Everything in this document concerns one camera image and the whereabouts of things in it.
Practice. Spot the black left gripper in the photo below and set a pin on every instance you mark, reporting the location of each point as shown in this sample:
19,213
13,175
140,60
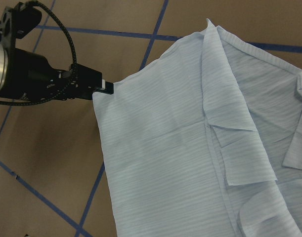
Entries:
29,77

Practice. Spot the light blue button-up shirt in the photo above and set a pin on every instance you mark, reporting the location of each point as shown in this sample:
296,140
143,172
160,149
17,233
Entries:
205,141

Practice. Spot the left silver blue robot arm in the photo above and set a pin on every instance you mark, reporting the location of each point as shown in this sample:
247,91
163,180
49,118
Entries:
29,77

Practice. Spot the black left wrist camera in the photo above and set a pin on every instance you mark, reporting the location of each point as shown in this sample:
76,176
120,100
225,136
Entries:
16,22

